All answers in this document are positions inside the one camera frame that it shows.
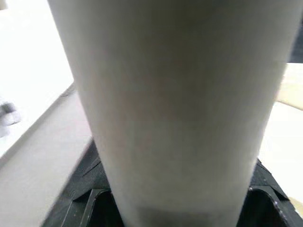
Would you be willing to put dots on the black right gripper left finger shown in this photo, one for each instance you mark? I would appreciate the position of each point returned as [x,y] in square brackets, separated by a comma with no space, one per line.
[94,189]

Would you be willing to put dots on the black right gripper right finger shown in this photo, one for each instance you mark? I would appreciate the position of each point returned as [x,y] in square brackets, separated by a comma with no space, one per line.
[267,208]

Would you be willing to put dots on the white plastic table leg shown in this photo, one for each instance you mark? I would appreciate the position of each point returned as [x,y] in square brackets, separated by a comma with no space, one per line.
[177,94]

